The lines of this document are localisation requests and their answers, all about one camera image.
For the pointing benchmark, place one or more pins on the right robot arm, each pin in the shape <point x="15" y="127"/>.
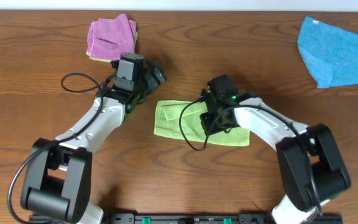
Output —
<point x="312" y="169"/>

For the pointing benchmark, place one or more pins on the folded light green cloth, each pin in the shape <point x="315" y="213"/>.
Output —
<point x="107" y="60"/>

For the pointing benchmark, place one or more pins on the green microfibre cloth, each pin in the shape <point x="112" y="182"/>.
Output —
<point x="180" y="120"/>

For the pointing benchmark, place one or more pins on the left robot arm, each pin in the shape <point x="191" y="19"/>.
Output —
<point x="57" y="184"/>

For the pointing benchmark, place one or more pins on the folded purple cloth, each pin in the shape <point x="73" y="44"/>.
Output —
<point x="109" y="38"/>

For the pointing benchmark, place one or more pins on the blue cloth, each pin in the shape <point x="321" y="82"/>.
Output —
<point x="329" y="53"/>

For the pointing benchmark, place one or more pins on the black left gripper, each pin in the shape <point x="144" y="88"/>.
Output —
<point x="155" y="80"/>

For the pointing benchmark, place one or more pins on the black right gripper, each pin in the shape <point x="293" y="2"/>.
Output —
<point x="205" y="121"/>

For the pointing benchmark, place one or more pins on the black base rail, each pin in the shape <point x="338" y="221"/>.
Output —
<point x="197" y="218"/>

